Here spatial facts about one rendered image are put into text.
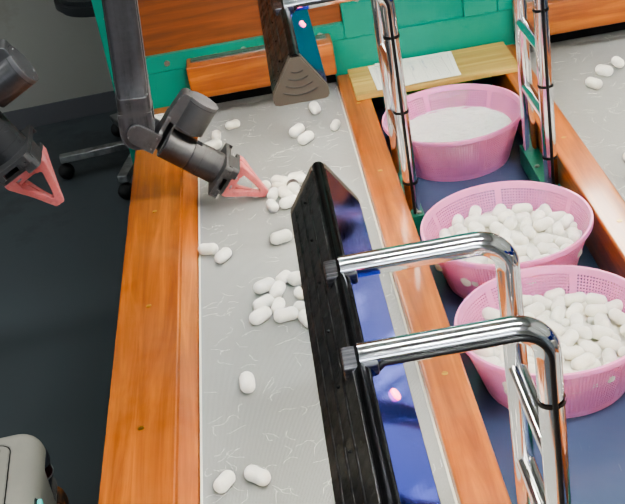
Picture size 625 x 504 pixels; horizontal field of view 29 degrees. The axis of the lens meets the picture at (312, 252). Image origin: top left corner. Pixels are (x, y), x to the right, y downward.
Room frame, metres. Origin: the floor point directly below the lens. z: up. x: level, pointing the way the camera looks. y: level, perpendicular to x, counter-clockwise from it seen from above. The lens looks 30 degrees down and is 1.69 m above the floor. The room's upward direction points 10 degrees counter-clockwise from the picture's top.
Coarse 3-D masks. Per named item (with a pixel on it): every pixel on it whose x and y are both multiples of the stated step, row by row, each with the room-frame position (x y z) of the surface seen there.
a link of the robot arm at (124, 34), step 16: (112, 0) 1.88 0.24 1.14; (128, 0) 1.88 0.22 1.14; (112, 16) 1.88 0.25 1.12; (128, 16) 1.88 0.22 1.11; (112, 32) 1.88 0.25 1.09; (128, 32) 1.88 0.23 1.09; (112, 48) 1.88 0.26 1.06; (128, 48) 1.87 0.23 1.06; (112, 64) 1.88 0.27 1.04; (128, 64) 1.87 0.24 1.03; (144, 64) 1.89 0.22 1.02; (128, 80) 1.87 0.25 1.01; (144, 80) 1.87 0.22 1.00; (128, 96) 1.86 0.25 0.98; (144, 96) 1.86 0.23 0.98; (128, 112) 1.86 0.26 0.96; (144, 112) 1.86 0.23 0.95; (128, 144) 1.86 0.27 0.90
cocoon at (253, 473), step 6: (246, 468) 1.14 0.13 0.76; (252, 468) 1.14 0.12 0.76; (258, 468) 1.13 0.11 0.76; (246, 474) 1.13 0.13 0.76; (252, 474) 1.13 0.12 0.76; (258, 474) 1.12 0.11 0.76; (264, 474) 1.12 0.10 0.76; (252, 480) 1.13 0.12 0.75; (258, 480) 1.12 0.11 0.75; (264, 480) 1.12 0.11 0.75
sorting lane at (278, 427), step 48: (336, 96) 2.29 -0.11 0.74; (240, 144) 2.14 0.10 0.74; (288, 144) 2.10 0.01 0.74; (336, 144) 2.06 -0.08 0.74; (240, 240) 1.75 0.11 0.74; (240, 288) 1.60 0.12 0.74; (288, 288) 1.57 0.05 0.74; (384, 288) 1.52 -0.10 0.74; (240, 336) 1.46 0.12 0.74; (288, 336) 1.44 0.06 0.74; (288, 384) 1.32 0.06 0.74; (240, 432) 1.24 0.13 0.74; (288, 432) 1.22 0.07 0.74; (432, 432) 1.17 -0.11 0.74; (240, 480) 1.14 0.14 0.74; (288, 480) 1.13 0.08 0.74
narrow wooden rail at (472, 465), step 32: (352, 96) 2.22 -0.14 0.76; (352, 128) 2.06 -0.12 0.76; (384, 160) 1.90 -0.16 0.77; (384, 192) 1.78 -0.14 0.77; (384, 224) 1.67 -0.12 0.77; (416, 288) 1.46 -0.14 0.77; (416, 320) 1.38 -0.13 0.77; (448, 384) 1.22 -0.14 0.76; (448, 416) 1.16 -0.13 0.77; (480, 416) 1.15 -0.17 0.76; (448, 448) 1.10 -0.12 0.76; (480, 448) 1.09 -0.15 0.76; (480, 480) 1.04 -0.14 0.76
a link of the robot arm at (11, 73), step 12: (0, 48) 1.47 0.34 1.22; (12, 48) 1.50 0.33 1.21; (0, 60) 1.47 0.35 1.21; (12, 60) 1.47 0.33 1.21; (24, 60) 1.50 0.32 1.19; (0, 72) 1.46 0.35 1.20; (12, 72) 1.46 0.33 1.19; (24, 72) 1.46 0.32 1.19; (36, 72) 1.51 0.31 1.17; (0, 84) 1.46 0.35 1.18; (12, 84) 1.46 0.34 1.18; (24, 84) 1.47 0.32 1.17; (0, 96) 1.46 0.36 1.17; (12, 96) 1.47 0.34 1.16
